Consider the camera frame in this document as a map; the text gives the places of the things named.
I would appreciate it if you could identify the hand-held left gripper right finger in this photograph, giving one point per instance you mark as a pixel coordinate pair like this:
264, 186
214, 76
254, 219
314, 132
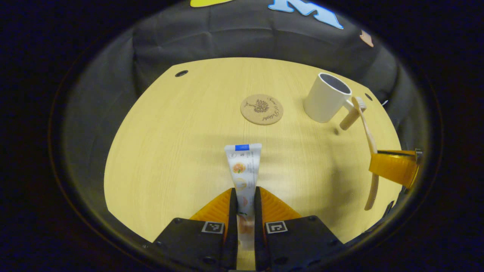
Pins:
258, 211

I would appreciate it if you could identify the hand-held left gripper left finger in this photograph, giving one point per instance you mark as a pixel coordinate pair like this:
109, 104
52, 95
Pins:
232, 211

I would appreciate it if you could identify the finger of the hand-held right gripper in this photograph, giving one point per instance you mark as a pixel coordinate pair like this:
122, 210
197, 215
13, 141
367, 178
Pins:
393, 166

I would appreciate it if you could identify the wooden toothbrush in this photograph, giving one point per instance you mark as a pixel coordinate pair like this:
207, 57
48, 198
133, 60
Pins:
368, 132

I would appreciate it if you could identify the white toothpaste tube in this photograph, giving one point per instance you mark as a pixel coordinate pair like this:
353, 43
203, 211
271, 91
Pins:
244, 166

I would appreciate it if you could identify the white cup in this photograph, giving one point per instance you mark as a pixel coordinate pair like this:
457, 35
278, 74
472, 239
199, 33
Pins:
325, 102

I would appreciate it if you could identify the round cork coaster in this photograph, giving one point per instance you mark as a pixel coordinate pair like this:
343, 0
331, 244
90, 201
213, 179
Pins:
261, 109

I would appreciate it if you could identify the wooden desktop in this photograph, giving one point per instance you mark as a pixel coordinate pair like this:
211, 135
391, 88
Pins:
170, 151

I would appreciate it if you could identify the black backdrop cloth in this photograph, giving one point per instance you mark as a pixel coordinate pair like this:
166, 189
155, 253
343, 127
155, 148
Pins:
245, 37

